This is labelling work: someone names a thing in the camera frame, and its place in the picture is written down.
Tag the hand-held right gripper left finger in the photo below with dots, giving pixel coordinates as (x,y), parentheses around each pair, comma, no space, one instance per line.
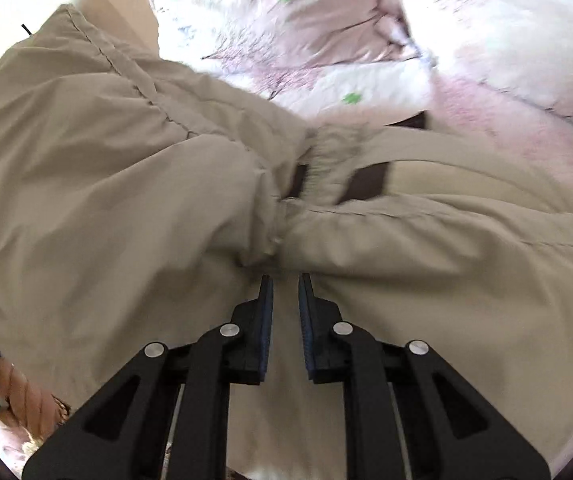
(266,330)

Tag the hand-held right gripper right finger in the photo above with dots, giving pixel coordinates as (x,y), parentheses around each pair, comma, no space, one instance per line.
(309,330)

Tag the beige puffer jacket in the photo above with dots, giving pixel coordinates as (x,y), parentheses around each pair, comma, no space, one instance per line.
(131,195)

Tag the person's left hand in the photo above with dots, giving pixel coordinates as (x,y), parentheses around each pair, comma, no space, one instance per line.
(24,395)

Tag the pink floral bed sheet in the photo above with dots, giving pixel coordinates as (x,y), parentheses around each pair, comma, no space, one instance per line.
(496,130)

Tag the pink floral pillow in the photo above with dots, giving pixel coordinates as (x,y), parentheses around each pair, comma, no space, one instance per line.
(276,25)
(511,35)

